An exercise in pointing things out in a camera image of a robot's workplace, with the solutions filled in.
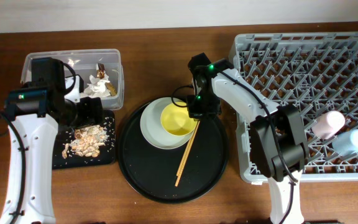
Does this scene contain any round black serving tray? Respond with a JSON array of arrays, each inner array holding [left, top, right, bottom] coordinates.
[[116, 103, 229, 203]]

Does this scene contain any grey round plate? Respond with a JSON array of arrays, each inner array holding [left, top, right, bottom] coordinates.
[[140, 97, 193, 150]]

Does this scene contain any clear plastic waste bin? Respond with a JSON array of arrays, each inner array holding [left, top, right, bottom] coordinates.
[[21, 49, 124, 110]]

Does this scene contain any food scraps and rice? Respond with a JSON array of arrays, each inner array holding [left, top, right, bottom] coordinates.
[[62, 125, 108, 159]]

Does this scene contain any yellow bowl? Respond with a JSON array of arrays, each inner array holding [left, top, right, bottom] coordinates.
[[160, 101, 197, 136]]

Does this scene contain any brown wrapper scrap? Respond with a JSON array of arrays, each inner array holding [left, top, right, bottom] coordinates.
[[96, 63, 117, 96]]

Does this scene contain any pink cup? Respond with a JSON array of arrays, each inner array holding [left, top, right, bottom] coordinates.
[[311, 111, 345, 139]]

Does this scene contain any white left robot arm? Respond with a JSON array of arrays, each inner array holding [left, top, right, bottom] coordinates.
[[0, 57, 104, 223]]

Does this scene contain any light blue cup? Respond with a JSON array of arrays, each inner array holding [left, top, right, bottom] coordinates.
[[332, 129, 358, 156]]

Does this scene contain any wooden chopstick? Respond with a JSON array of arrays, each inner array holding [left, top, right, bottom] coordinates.
[[177, 120, 200, 177], [175, 120, 200, 187]]

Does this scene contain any black rectangular tray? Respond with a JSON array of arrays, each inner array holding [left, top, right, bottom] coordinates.
[[52, 110, 116, 170]]

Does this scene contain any white tissue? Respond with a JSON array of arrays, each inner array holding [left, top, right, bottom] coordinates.
[[80, 75, 111, 98]]

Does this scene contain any grey dishwasher rack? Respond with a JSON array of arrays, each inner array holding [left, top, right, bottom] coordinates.
[[229, 32, 358, 182]]

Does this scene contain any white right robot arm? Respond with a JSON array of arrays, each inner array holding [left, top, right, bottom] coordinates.
[[186, 53, 309, 223]]

